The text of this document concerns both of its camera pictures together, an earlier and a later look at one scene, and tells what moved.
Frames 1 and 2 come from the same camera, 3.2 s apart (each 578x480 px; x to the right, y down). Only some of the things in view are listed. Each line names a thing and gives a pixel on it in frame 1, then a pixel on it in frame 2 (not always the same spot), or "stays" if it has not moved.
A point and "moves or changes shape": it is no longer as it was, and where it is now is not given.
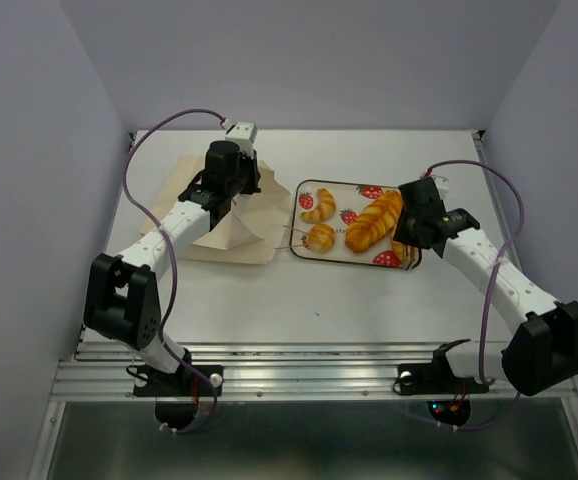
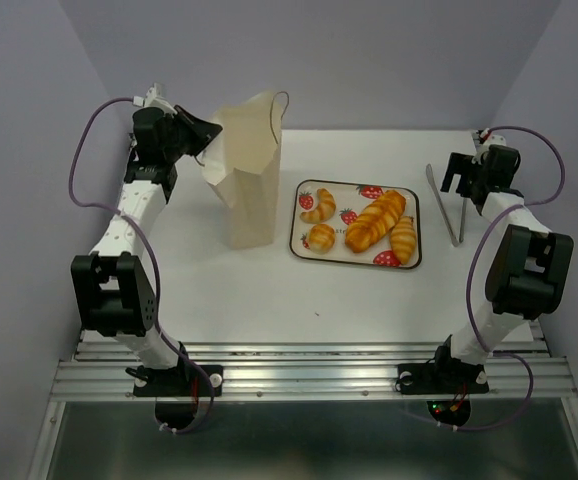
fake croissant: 326,208 stays
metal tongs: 412,256 moves or changes shape
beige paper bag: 247,230 moves or changes shape
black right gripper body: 405,229 -> 479,175
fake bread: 375,222 stays
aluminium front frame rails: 276,372 stays
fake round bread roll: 321,238 stays
